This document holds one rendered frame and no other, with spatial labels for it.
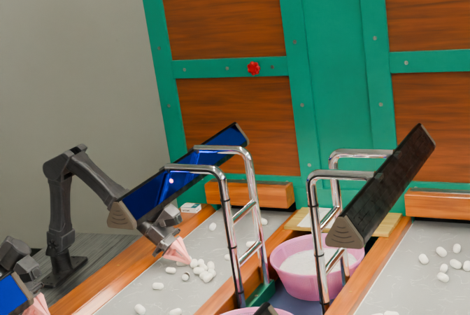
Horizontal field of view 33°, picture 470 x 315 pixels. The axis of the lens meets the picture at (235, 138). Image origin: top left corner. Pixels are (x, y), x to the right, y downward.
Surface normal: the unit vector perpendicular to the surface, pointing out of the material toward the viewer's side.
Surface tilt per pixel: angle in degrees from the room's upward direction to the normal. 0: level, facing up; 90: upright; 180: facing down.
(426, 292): 0
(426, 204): 90
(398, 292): 0
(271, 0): 90
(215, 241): 0
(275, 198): 90
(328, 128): 90
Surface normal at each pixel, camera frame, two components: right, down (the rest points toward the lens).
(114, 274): -0.14, -0.95
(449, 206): -0.45, 0.32
